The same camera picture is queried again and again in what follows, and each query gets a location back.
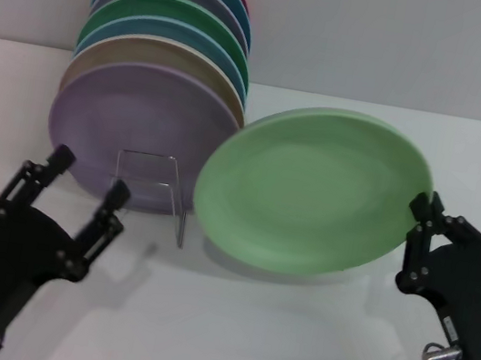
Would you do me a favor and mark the beige plate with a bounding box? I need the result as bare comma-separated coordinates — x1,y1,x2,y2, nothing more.
56,20,260,134

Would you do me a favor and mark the grey cable with metal plug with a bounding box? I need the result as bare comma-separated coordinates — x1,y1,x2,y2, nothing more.
421,338,464,360

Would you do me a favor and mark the lilac plate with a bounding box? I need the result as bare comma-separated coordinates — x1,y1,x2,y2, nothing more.
36,48,250,225

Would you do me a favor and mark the light green plate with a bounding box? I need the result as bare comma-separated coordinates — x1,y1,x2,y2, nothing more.
182,87,445,296

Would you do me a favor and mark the light blue plate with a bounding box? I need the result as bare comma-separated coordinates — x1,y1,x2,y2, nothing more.
68,1,260,108

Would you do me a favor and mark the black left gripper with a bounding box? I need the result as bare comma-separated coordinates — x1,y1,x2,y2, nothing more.
0,133,139,360

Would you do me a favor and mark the clear acrylic plate rack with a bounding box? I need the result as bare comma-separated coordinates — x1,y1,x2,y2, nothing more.
99,145,200,250

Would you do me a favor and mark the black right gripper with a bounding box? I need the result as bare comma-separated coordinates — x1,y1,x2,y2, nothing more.
382,187,481,360

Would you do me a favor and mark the dark green plate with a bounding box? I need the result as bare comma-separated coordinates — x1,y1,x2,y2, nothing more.
74,0,259,85

